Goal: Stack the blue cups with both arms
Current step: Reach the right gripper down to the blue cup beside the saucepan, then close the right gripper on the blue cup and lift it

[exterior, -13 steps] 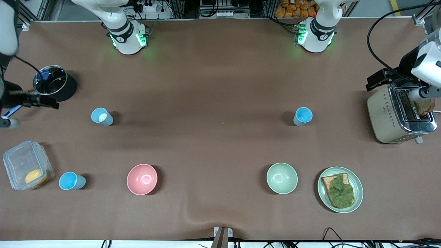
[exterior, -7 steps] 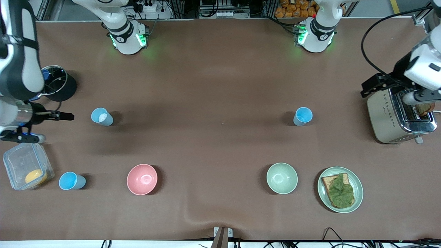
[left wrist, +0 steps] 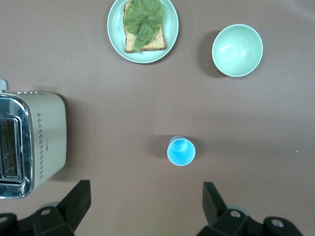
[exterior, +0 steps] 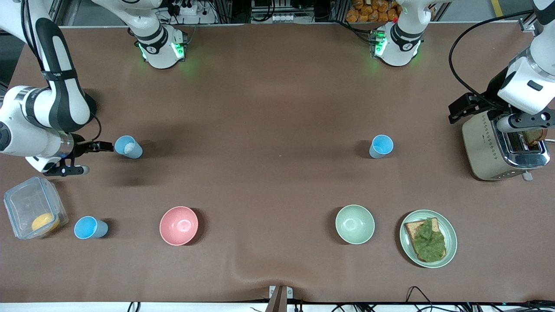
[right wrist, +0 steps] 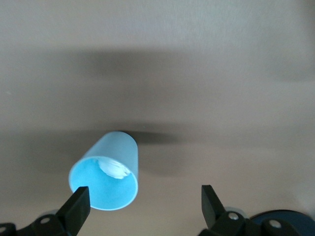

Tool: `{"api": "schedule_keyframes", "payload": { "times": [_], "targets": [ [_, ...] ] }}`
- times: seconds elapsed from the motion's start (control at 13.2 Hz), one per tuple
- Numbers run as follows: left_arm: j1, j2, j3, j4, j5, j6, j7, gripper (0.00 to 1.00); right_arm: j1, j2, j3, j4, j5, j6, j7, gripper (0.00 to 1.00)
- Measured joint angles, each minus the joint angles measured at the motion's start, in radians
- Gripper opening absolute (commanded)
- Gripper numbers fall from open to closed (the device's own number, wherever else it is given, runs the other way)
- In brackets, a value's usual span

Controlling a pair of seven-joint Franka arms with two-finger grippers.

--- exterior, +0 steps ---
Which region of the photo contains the aluminium frame beam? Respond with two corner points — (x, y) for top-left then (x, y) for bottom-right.
(43, 0), (64, 26)

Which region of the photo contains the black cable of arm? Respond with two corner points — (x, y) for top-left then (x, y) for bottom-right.
(22, 0), (103, 143)
(449, 10), (536, 109)

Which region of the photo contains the clear plastic food container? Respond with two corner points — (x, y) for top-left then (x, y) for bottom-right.
(3, 175), (69, 240)

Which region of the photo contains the pink bowl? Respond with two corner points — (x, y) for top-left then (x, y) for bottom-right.
(159, 206), (199, 246)

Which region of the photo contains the brown table cover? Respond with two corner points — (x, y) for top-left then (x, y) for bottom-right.
(0, 23), (555, 304)

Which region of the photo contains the metal bracket with brown post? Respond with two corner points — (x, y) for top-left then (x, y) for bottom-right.
(269, 285), (294, 312)

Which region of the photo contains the green lettuce leaf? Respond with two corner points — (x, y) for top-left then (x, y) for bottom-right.
(411, 218), (447, 263)

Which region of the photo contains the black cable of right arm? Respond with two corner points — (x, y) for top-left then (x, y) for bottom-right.
(22, 0), (103, 143)

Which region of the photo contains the toast slice under lettuce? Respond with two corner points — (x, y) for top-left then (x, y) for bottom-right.
(404, 218), (447, 263)

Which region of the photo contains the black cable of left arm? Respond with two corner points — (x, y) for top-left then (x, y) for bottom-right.
(449, 10), (536, 109)

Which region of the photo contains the light blue plastic cup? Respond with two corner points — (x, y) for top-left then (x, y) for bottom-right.
(369, 135), (394, 159)
(114, 135), (143, 159)
(74, 216), (109, 240)

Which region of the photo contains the bag of orange buns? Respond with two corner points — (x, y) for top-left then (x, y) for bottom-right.
(346, 0), (402, 23)

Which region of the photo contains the brown bread slice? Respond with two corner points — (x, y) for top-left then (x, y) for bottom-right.
(522, 128), (548, 146)

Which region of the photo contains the yellow orange food piece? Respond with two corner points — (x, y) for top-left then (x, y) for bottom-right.
(31, 212), (60, 233)

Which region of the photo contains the white power strip with plugs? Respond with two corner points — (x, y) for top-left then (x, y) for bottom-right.
(173, 0), (205, 16)

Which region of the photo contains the pale green bowl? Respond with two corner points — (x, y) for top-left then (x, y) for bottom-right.
(335, 205), (375, 245)

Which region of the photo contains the beige and chrome toaster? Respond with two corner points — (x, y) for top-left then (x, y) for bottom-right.
(461, 110), (551, 182)

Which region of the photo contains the pale green plate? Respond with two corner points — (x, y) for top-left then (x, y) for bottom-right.
(399, 210), (458, 269)

